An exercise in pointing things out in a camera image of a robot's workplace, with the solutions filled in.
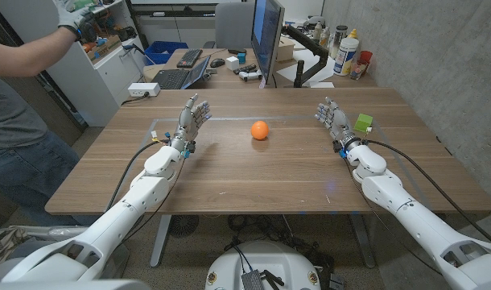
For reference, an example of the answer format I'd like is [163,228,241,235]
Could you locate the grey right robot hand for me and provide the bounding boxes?
[314,96,361,151]

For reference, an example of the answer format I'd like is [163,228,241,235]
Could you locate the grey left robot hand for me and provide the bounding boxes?
[171,93,212,152]

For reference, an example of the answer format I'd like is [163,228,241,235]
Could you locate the person's gloved hand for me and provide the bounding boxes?
[54,0,97,44]

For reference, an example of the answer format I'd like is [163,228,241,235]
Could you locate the person's bare forearm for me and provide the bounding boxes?
[0,27,77,78]

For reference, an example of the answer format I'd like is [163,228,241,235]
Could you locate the orange ball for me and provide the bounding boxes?
[250,120,270,141]

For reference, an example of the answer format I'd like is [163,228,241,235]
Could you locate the green cube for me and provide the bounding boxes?
[353,113,374,134]

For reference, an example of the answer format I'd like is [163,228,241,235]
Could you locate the cardboard box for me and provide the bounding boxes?
[86,34,123,62]

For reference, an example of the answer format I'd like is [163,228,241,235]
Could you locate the black laptop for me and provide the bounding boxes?
[151,55,211,90]

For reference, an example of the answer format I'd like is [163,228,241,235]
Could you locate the white power strip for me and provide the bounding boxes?
[127,82,161,98]

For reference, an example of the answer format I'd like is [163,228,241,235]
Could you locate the white paper sheets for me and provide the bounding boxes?
[275,48,339,85]

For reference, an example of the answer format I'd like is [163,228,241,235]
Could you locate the black keyboard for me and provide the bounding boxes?
[175,48,204,68]

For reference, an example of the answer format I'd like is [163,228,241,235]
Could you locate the red cup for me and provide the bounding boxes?
[349,50,373,81]

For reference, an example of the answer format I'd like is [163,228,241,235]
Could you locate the white shelf cabinet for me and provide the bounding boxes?
[0,0,146,128]

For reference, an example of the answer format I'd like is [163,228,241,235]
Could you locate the blue plastic bin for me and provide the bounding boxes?
[143,40,189,66]

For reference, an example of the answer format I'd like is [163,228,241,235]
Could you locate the white game controller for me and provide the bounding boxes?
[238,70,262,82]

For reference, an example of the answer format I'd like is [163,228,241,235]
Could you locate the black remote control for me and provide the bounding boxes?
[233,63,258,76]

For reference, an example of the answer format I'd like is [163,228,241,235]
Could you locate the jar with black lid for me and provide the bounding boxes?
[329,25,349,60]

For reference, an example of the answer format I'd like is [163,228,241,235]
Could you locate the beige wooden box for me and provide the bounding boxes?
[275,36,295,62]

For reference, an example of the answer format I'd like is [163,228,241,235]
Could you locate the black round fan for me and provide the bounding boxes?
[167,214,200,238]

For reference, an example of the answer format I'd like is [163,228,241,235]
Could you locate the grey office chair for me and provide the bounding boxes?
[203,2,257,50]

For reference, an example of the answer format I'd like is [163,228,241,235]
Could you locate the black computer monitor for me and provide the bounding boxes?
[250,0,286,86]

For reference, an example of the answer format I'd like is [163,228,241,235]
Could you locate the grey table leg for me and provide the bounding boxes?
[150,214,172,268]
[349,213,377,269]

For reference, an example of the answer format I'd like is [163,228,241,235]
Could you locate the person in grey shirt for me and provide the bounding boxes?
[0,74,80,227]

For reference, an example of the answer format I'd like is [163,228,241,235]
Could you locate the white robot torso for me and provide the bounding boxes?
[204,240,322,290]

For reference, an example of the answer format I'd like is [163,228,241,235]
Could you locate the grey ribbed torso module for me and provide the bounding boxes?
[240,269,266,290]

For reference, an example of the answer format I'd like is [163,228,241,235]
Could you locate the camouflage cloth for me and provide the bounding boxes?
[0,225,29,269]

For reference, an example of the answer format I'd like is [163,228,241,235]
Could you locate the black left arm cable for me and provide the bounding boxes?
[105,139,172,213]

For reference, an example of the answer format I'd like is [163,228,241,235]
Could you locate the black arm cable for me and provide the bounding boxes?
[105,139,172,213]
[364,139,491,247]

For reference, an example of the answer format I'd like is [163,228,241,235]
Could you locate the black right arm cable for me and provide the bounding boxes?
[364,139,491,247]

